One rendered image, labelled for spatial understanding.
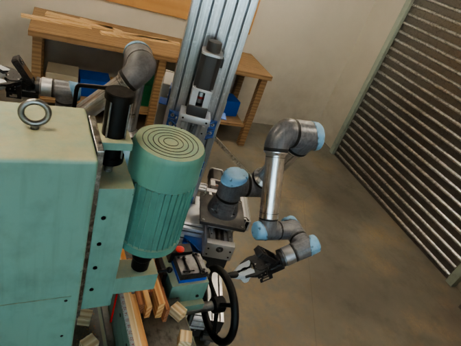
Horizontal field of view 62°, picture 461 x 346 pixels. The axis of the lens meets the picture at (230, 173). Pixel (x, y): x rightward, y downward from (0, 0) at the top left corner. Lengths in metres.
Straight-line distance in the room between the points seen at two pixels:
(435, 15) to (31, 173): 4.07
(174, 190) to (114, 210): 0.14
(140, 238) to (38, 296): 0.26
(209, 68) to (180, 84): 0.20
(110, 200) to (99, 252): 0.16
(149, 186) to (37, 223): 0.24
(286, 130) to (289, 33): 3.29
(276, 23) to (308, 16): 0.39
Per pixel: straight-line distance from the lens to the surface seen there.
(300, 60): 4.91
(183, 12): 4.23
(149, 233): 0.99
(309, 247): 1.54
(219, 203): 1.83
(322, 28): 4.90
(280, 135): 1.47
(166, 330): 1.30
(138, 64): 1.56
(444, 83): 4.17
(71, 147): 0.82
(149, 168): 0.88
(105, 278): 1.10
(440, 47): 4.30
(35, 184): 0.81
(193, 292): 1.39
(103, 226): 0.96
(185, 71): 1.71
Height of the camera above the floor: 1.96
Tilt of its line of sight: 31 degrees down
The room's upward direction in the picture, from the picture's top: 20 degrees clockwise
